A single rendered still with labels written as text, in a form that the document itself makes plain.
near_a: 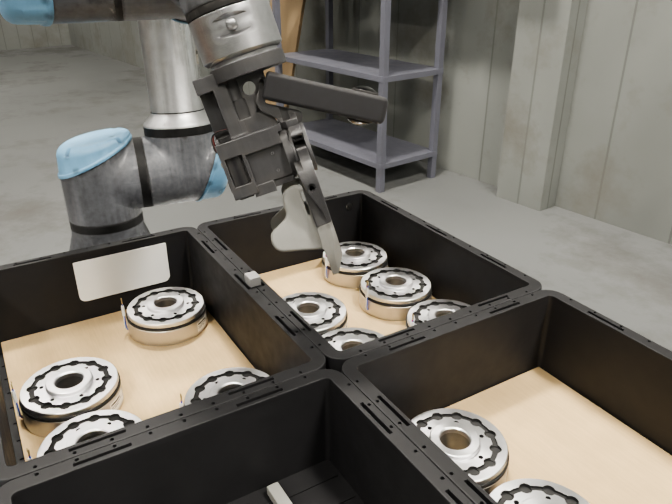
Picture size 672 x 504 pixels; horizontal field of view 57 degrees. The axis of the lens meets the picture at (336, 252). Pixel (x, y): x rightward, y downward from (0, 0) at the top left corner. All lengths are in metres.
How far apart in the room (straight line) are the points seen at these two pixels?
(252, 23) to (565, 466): 0.51
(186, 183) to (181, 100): 0.13
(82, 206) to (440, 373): 0.62
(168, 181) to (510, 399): 0.61
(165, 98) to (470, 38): 3.08
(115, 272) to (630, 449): 0.67
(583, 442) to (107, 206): 0.75
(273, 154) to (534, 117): 3.03
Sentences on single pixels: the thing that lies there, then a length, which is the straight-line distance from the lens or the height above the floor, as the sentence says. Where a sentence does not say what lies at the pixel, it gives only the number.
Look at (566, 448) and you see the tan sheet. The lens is 0.71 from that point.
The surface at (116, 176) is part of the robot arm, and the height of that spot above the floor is 0.98.
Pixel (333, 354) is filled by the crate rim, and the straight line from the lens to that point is 0.62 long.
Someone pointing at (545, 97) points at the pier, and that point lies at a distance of 3.49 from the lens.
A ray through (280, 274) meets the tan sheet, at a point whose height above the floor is 0.83.
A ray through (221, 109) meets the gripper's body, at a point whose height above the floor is 1.16.
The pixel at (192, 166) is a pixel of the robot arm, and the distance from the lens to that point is 1.03.
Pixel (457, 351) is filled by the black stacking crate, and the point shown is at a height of 0.90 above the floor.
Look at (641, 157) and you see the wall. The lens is 3.43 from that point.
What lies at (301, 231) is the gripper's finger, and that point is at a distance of 0.57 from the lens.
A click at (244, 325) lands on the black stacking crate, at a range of 0.77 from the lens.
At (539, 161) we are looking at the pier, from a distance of 3.56.
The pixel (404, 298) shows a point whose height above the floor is 0.86.
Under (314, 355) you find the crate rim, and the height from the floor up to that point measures 0.93.
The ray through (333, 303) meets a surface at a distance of 0.84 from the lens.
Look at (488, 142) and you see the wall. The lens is 3.94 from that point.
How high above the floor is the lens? 1.29
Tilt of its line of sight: 26 degrees down
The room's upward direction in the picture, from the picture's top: straight up
